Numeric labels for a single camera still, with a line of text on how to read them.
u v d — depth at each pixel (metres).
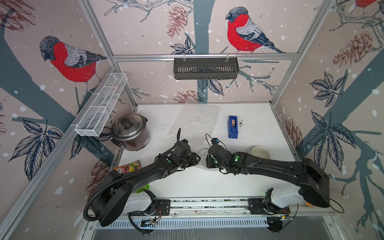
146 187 0.80
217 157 0.60
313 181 0.42
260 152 0.88
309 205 0.46
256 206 0.73
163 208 0.73
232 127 1.01
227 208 0.75
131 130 0.84
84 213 0.38
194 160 0.74
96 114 0.74
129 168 0.84
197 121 1.10
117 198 0.41
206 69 1.05
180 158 0.66
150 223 0.71
